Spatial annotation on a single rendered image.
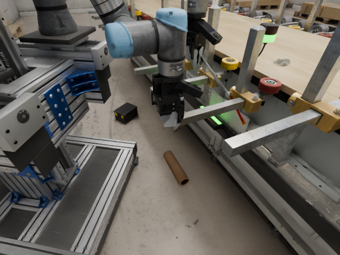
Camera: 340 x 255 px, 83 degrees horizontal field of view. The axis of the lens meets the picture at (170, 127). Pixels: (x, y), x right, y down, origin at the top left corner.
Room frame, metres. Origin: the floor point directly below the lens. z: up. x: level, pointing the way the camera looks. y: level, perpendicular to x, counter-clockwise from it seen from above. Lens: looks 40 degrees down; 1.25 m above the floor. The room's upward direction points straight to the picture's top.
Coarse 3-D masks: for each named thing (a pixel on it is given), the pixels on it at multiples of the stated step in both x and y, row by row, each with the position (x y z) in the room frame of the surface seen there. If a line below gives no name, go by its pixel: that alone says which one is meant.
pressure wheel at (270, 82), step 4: (260, 80) 0.71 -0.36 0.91; (264, 80) 0.70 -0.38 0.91; (268, 80) 0.71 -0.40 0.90; (272, 80) 0.69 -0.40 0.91; (276, 80) 0.70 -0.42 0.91; (260, 84) 0.69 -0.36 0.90; (264, 84) 0.67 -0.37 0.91; (268, 84) 0.67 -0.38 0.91; (272, 84) 0.67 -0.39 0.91; (276, 84) 0.67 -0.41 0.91; (280, 84) 0.67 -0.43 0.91; (260, 88) 0.68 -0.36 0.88; (264, 88) 0.67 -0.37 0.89; (268, 88) 0.66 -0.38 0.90; (272, 88) 0.66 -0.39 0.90; (276, 88) 0.66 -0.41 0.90; (264, 92) 0.67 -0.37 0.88; (268, 92) 0.66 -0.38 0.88; (272, 92) 0.65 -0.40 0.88; (276, 92) 0.66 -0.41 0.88
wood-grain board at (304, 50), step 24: (144, 0) 3.16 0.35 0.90; (168, 0) 3.16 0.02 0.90; (240, 24) 1.70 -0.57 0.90; (216, 48) 1.12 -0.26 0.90; (240, 48) 1.12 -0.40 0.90; (264, 48) 1.12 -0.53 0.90; (288, 48) 1.12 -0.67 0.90; (312, 48) 1.12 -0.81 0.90; (264, 72) 0.79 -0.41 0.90; (288, 72) 0.79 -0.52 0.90; (312, 72) 0.79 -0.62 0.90; (336, 96) 0.59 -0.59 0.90
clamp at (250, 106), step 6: (234, 90) 0.69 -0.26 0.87; (234, 96) 0.68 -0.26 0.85; (240, 96) 0.65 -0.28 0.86; (246, 96) 0.64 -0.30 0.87; (252, 96) 0.64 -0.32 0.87; (246, 102) 0.62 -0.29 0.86; (252, 102) 0.60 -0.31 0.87; (258, 102) 0.61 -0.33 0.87; (246, 108) 0.61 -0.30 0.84; (252, 108) 0.60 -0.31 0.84; (258, 108) 0.61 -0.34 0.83
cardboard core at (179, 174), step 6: (168, 156) 1.04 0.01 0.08; (174, 156) 1.04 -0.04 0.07; (168, 162) 0.99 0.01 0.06; (174, 162) 0.97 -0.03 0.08; (174, 168) 0.92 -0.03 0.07; (180, 168) 0.91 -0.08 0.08; (174, 174) 0.89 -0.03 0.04; (180, 174) 0.86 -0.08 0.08; (180, 180) 0.82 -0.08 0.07; (186, 180) 0.85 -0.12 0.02
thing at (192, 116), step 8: (264, 96) 0.67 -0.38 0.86; (272, 96) 0.69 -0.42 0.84; (216, 104) 0.60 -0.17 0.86; (224, 104) 0.60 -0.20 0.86; (232, 104) 0.60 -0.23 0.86; (240, 104) 0.62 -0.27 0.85; (192, 112) 0.55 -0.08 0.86; (200, 112) 0.55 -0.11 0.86; (208, 112) 0.56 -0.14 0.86; (216, 112) 0.57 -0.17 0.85; (224, 112) 0.59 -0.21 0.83; (184, 120) 0.52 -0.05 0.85; (192, 120) 0.53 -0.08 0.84
